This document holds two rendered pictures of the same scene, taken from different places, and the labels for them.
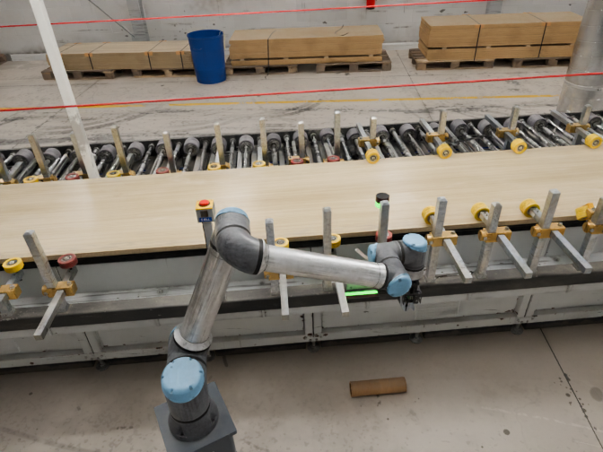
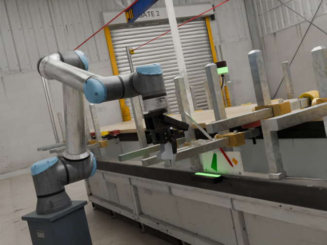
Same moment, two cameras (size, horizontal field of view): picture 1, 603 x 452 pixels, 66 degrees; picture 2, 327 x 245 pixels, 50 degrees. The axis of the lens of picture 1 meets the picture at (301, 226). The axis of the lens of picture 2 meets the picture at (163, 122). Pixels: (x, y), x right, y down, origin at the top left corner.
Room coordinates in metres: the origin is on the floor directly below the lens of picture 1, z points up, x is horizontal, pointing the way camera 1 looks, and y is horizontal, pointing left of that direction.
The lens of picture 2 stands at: (0.79, -1.56, 1.06)
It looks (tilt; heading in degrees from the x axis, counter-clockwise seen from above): 3 degrees down; 63
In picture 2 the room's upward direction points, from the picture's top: 12 degrees counter-clockwise
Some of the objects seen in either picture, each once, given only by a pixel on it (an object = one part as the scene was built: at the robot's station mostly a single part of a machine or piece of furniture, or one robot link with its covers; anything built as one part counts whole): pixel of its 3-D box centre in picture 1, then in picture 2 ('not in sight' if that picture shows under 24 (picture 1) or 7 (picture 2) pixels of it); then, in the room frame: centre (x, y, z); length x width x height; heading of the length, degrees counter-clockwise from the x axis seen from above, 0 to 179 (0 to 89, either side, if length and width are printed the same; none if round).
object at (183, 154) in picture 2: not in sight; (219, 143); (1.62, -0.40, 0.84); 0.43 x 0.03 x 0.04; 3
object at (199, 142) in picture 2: not in sight; (198, 142); (1.52, -0.41, 0.87); 0.09 x 0.07 x 0.02; 3
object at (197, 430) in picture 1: (191, 411); (52, 199); (1.07, 0.45, 0.65); 0.19 x 0.19 x 0.10
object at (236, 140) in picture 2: not in sight; (229, 139); (1.69, -0.38, 0.85); 0.14 x 0.06 x 0.05; 93
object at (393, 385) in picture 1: (378, 386); not in sight; (1.58, -0.38, 0.04); 0.30 x 0.08 x 0.08; 93
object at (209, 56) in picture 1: (209, 56); not in sight; (7.43, 1.31, 0.36); 0.59 x 0.57 x 0.73; 177
